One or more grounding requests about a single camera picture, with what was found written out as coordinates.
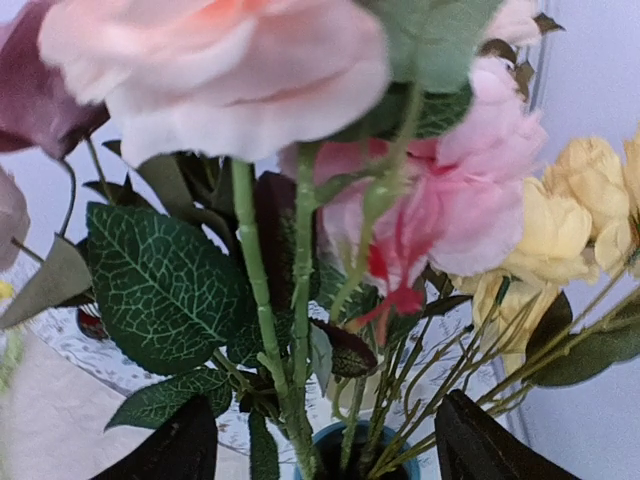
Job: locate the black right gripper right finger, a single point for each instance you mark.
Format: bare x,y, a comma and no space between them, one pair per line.
473,445

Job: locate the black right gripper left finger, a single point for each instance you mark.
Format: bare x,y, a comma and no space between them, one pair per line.
184,447

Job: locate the cream wrapping paper sheet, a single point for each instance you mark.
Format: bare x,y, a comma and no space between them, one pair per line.
53,416

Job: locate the white and mauve rose stem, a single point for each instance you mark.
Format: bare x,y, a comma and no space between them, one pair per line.
36,111

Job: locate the yellow rose stem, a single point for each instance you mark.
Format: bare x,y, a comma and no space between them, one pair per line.
576,223

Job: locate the large pink peony stem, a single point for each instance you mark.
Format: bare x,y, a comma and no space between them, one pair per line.
454,201

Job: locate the flower bouquet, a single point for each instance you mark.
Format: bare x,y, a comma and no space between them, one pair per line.
13,352

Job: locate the dark red saucer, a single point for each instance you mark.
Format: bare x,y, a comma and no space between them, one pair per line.
89,322

